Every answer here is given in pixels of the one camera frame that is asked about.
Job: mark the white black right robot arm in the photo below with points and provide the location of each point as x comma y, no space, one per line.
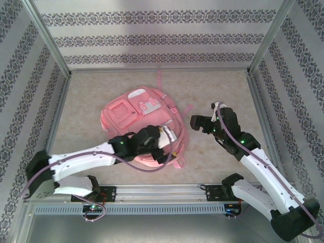
268,177

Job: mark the aluminium frame cross bar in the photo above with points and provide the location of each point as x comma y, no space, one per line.
114,71

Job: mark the aluminium frame side bar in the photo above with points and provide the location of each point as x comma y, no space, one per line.
268,126
54,126

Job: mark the pink student backpack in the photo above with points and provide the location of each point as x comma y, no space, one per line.
141,114

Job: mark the grey metal sheet panel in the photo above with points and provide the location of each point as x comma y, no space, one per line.
162,230

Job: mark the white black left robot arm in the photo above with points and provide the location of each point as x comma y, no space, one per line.
81,159

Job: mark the aluminium frame post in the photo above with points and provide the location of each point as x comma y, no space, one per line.
49,38
269,38

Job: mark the aluminium mounting rail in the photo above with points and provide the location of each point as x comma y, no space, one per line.
162,193

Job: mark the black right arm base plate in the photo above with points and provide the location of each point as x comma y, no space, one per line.
212,193

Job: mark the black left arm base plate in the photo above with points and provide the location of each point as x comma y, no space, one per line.
111,193

